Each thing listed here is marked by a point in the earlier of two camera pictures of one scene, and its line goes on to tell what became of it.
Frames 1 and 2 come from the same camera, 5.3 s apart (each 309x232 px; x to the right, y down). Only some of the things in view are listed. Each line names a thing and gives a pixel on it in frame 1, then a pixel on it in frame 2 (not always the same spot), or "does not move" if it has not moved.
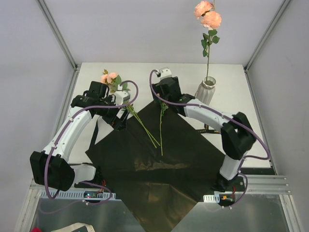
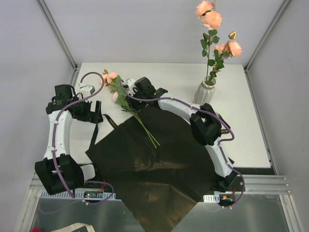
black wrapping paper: [160, 165] does not move
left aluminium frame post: [63, 42] does not move
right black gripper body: [161, 93] to [134, 104]
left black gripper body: [118, 120] to [97, 112]
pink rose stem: [164, 107] to [222, 51]
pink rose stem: [205, 11] does not move
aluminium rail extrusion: [266, 184] does not move
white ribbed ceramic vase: [205, 90] does not move
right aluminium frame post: [284, 5] does not move
